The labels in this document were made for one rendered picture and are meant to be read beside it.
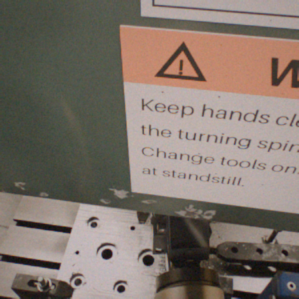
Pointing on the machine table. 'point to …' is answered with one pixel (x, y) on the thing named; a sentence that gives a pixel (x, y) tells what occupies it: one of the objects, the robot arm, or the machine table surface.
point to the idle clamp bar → (290, 256)
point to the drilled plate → (109, 233)
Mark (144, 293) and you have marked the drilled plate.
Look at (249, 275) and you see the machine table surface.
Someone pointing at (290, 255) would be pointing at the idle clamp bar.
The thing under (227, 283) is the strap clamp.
